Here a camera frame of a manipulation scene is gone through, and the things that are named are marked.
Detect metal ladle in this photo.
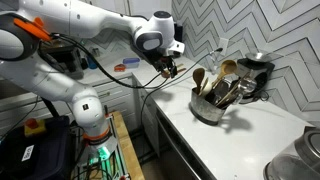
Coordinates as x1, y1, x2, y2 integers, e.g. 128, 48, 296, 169
233, 77, 258, 104

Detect light wooden spoon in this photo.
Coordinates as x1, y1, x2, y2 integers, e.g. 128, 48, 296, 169
211, 59, 238, 90

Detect black coffee maker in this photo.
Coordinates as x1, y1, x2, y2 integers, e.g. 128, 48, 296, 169
233, 51, 276, 105

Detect yellow emergency stop button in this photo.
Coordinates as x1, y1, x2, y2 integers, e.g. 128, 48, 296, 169
23, 117, 47, 138

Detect metal utensil holder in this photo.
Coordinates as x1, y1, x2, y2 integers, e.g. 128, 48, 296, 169
189, 87, 231, 127

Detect coffee maker cord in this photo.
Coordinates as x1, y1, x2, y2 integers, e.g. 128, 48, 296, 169
239, 89, 270, 105

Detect black tripod pole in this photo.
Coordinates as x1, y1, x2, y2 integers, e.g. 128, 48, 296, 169
41, 96, 61, 118

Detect slotted wooden spatula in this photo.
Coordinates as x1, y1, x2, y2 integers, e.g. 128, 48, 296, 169
161, 67, 188, 78

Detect dark kitchen utensil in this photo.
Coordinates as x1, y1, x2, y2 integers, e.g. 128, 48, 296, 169
213, 79, 233, 104

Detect blue bottle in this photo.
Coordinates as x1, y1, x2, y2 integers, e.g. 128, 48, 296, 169
86, 53, 99, 70

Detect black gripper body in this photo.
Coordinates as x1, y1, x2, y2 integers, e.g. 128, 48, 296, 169
145, 49, 175, 72

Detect dishwasher front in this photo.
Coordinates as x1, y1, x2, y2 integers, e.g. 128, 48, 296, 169
155, 109, 216, 180

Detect wooden bench board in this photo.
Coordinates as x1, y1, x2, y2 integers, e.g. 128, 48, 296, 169
111, 110, 146, 180

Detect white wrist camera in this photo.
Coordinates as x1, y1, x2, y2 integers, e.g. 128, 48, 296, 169
166, 41, 186, 56

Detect black countertop appliance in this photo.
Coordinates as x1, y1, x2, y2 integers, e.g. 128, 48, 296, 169
38, 44, 84, 81

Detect black microwave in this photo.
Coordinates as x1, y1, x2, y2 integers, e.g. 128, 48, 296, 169
173, 21, 184, 44

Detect dark wooden spoon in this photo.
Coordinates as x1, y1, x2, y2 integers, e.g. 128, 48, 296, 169
192, 67, 207, 95

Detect black equipment case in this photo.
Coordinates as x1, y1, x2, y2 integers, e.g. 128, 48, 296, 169
0, 114, 76, 180

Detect small orange object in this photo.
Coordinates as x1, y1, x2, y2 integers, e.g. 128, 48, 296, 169
113, 63, 127, 73

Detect orange cable clip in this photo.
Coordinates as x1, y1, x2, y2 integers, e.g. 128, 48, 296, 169
13, 16, 53, 43

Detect blue-lid plastic container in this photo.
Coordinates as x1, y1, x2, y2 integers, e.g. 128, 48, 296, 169
122, 57, 141, 70

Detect white drawer cabinet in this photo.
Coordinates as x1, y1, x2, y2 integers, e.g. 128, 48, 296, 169
91, 74, 139, 133

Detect white cabinet with gold handle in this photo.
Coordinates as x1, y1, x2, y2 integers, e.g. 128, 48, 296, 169
136, 79, 161, 156

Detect black power cable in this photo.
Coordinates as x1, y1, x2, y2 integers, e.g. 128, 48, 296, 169
139, 47, 224, 161

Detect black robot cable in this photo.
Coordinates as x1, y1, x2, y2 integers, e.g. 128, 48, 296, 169
49, 32, 168, 90

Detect white spoon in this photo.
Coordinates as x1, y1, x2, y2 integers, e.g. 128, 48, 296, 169
199, 79, 214, 98

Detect white wall outlet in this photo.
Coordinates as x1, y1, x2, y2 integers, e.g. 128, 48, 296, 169
218, 37, 230, 56

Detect steel pot with glass lid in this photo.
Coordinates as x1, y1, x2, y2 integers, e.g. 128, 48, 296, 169
263, 125, 320, 180

